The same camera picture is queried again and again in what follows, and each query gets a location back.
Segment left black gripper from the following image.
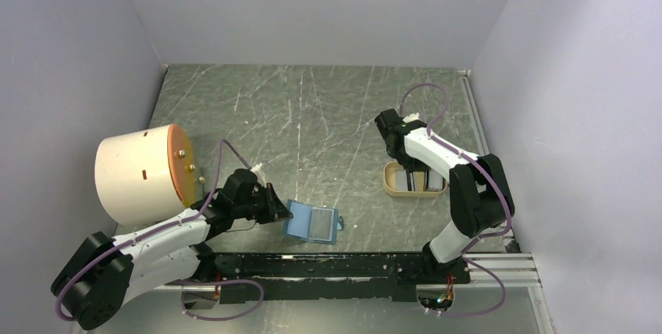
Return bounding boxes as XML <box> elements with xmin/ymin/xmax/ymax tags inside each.
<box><xmin>233</xmin><ymin>181</ymin><xmax>293</xmax><ymax>224</ymax></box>

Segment blue leather card holder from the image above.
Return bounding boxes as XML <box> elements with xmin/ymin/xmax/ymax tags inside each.
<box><xmin>283</xmin><ymin>200</ymin><xmax>344</xmax><ymax>245</ymax></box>

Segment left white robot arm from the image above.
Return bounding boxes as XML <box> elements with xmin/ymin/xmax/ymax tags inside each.
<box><xmin>51</xmin><ymin>169</ymin><xmax>293</xmax><ymax>330</ymax></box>

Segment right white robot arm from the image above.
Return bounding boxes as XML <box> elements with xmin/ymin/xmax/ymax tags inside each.
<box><xmin>374</xmin><ymin>108</ymin><xmax>514</xmax><ymax>282</ymax></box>

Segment grey striped loose card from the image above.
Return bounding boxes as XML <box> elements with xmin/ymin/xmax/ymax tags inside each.
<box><xmin>394</xmin><ymin>169</ymin><xmax>425</xmax><ymax>192</ymax></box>

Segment tan card tray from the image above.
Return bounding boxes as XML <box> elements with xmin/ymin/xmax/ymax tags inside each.
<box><xmin>383</xmin><ymin>162</ymin><xmax>449</xmax><ymax>198</ymax></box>

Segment credit cards stack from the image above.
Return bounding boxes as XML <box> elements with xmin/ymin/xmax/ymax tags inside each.
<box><xmin>426</xmin><ymin>171</ymin><xmax>445</xmax><ymax>192</ymax></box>

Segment cream cylindrical container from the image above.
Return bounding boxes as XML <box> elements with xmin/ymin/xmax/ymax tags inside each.
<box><xmin>94</xmin><ymin>123</ymin><xmax>197</xmax><ymax>226</ymax></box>

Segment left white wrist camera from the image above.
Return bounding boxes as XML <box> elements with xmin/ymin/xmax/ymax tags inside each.
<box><xmin>251</xmin><ymin>162</ymin><xmax>271</xmax><ymax>187</ymax></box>

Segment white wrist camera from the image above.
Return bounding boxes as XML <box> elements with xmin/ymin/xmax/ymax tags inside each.
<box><xmin>403</xmin><ymin>112</ymin><xmax>420</xmax><ymax>123</ymax></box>
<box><xmin>251</xmin><ymin>162</ymin><xmax>271</xmax><ymax>187</ymax></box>

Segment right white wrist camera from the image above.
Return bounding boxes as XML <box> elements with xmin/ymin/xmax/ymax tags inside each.
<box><xmin>403</xmin><ymin>112</ymin><xmax>420</xmax><ymax>123</ymax></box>

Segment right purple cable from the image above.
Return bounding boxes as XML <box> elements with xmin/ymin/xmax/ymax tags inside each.
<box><xmin>399</xmin><ymin>83</ymin><xmax>513</xmax><ymax>318</ymax></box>

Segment purple cable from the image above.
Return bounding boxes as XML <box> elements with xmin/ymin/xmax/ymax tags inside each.
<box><xmin>399</xmin><ymin>83</ymin><xmax>513</xmax><ymax>318</ymax></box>
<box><xmin>55</xmin><ymin>139</ymin><xmax>257</xmax><ymax>322</ymax></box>

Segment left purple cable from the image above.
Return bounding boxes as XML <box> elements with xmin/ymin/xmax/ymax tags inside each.
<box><xmin>55</xmin><ymin>139</ymin><xmax>257</xmax><ymax>322</ymax></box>

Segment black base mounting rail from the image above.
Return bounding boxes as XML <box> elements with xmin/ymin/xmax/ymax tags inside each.
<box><xmin>190</xmin><ymin>251</ymin><xmax>471</xmax><ymax>304</ymax></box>

